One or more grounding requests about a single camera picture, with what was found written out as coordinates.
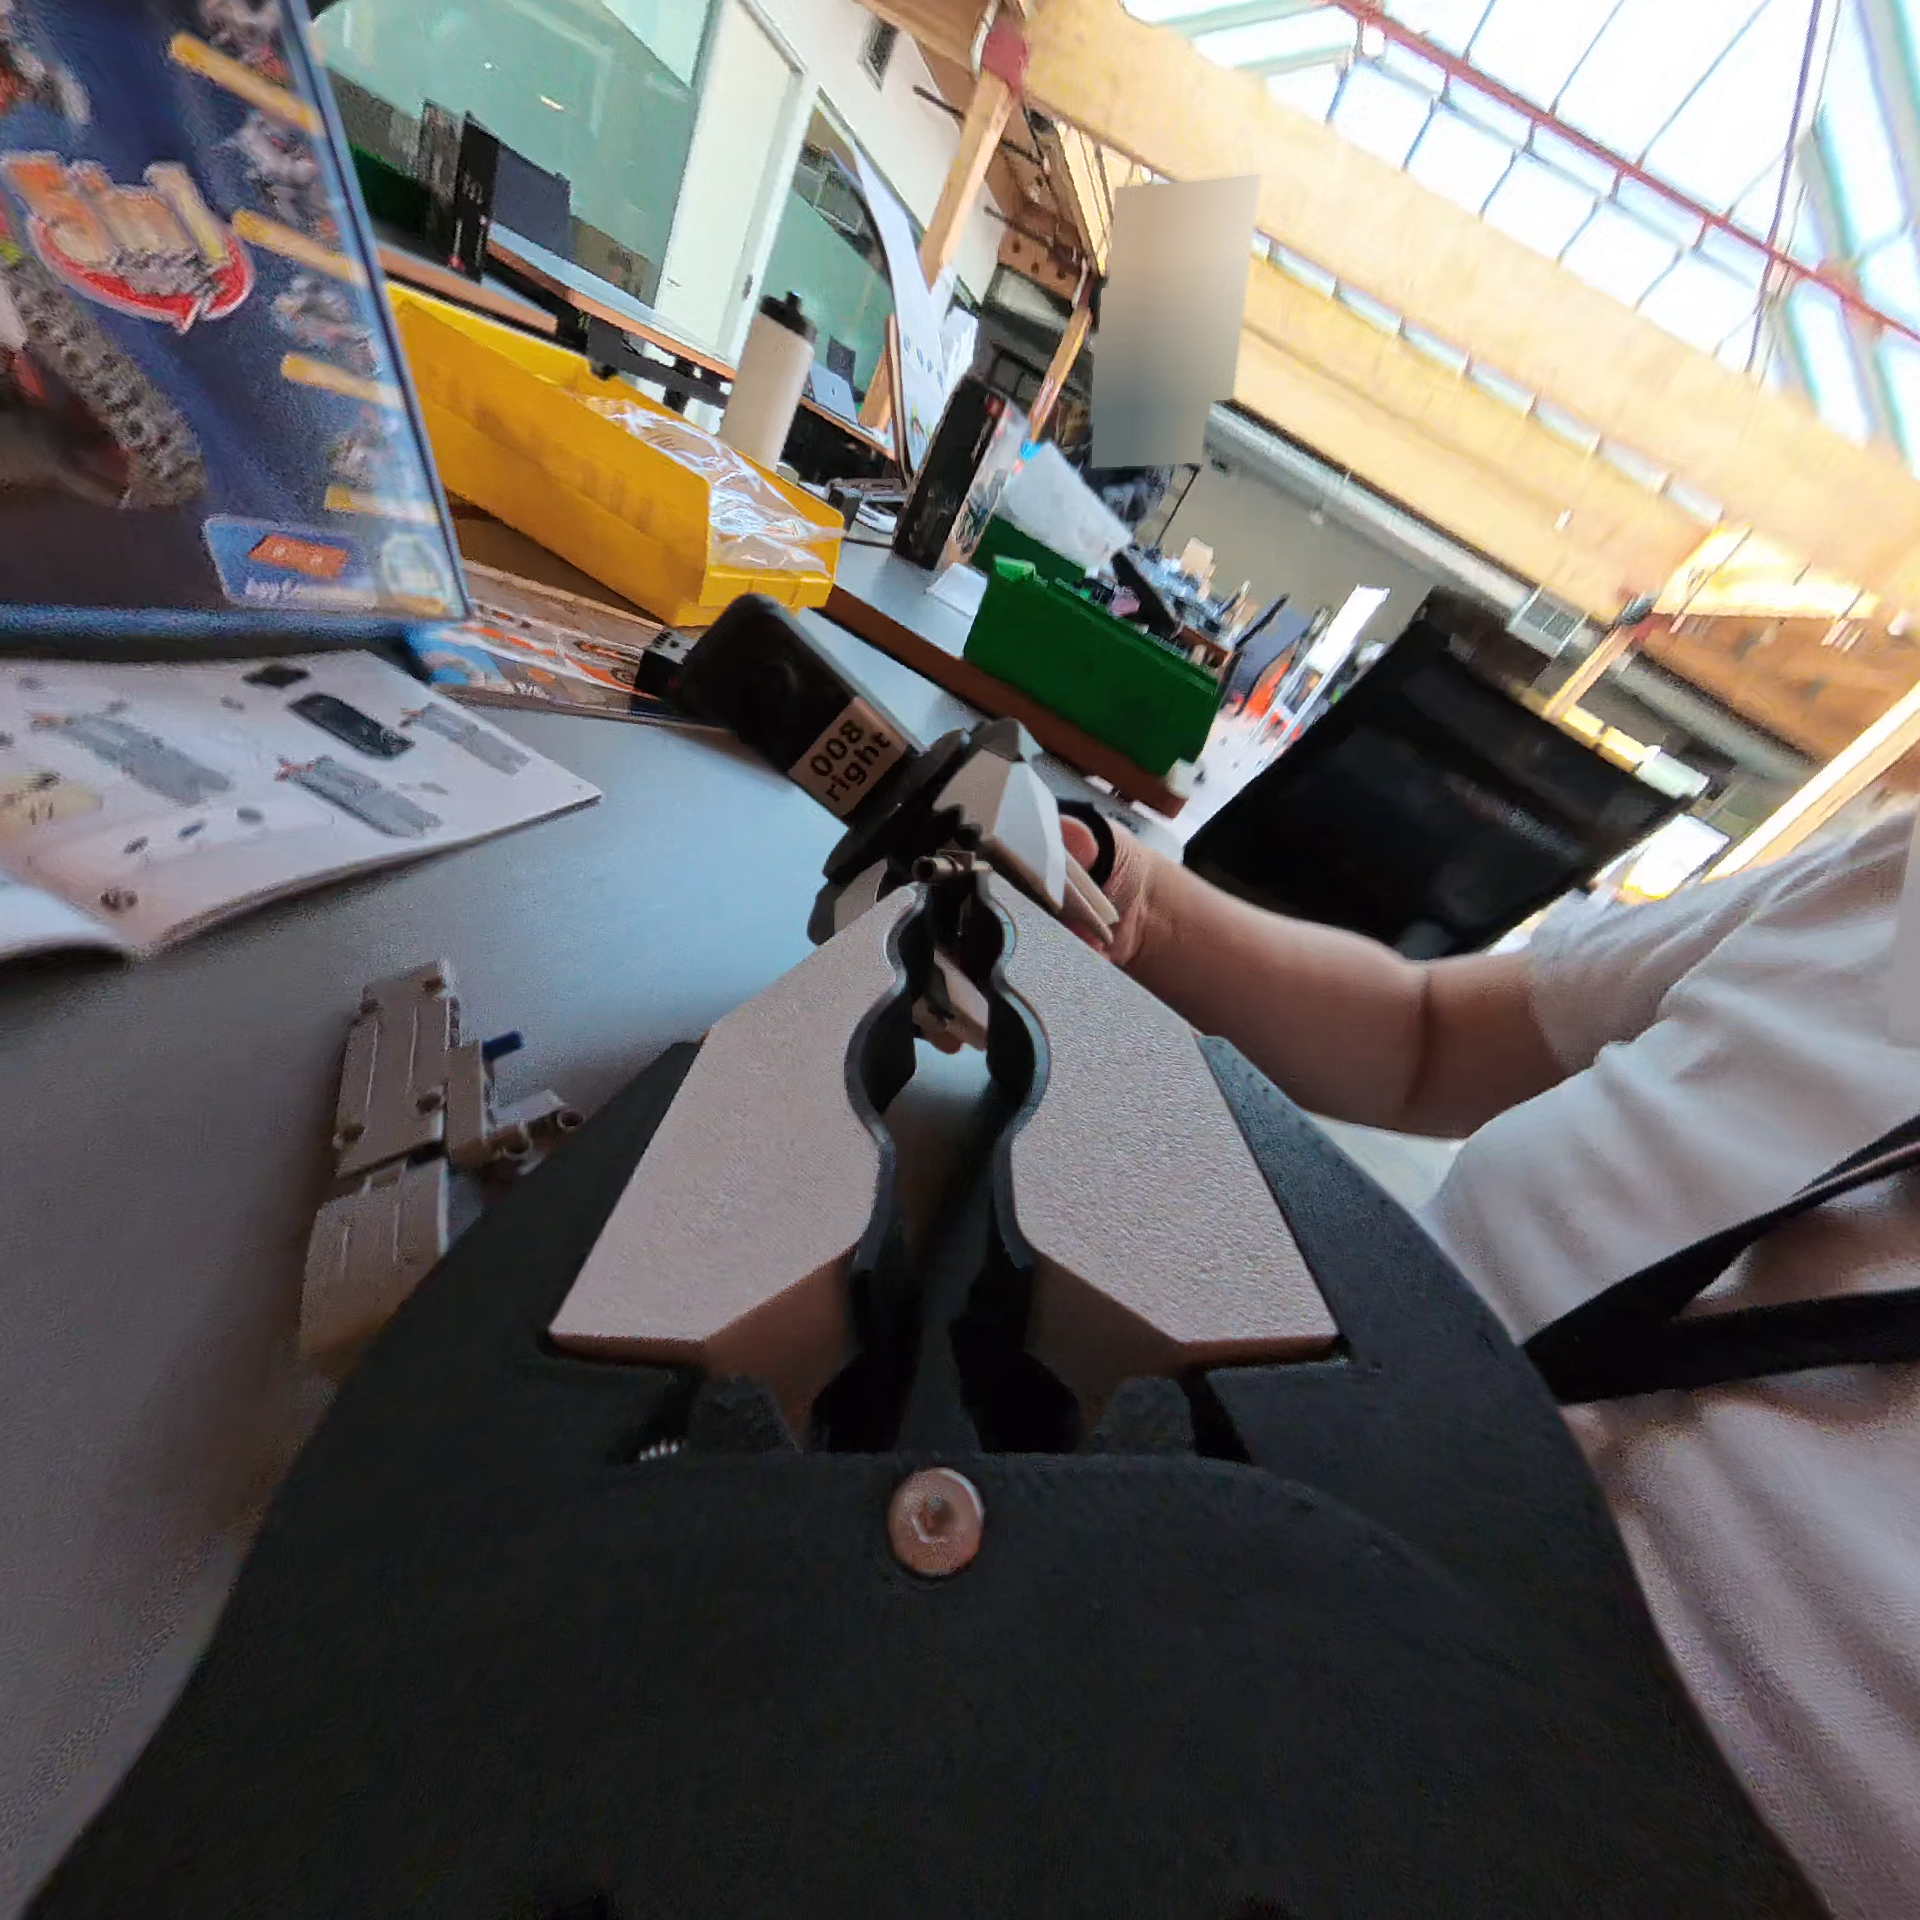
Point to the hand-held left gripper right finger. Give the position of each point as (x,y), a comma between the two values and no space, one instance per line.
(1171,1201)

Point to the black mesh chair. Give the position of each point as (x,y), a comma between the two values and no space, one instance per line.
(1424,796)

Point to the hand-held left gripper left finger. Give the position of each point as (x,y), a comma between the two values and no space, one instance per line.
(721,1201)

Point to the person's right forearm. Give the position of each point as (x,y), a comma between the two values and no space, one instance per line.
(1320,1005)

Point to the open instruction booklet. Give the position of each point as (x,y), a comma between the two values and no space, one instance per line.
(225,781)

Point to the person's right hand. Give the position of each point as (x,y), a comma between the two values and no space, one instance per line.
(1118,901)

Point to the blue building kit box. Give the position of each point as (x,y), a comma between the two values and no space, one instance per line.
(180,301)

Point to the black battery box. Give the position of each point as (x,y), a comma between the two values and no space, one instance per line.
(664,661)

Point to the white tumbler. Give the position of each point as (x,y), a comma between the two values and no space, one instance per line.
(763,389)

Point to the clear plastic bag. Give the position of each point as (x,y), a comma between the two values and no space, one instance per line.
(721,481)

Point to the green plastic bin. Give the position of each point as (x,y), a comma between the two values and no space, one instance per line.
(1078,661)

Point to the black product box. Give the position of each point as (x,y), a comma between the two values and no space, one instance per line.
(953,474)

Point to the yellow plastic bin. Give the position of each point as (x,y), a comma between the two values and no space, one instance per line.
(556,452)

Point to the white speckled sheet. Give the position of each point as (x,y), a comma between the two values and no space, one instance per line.
(1059,505)

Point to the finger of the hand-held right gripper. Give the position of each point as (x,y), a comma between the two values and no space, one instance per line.
(856,901)
(1003,811)

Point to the black toy brick pin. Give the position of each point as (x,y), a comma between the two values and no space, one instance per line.
(956,918)

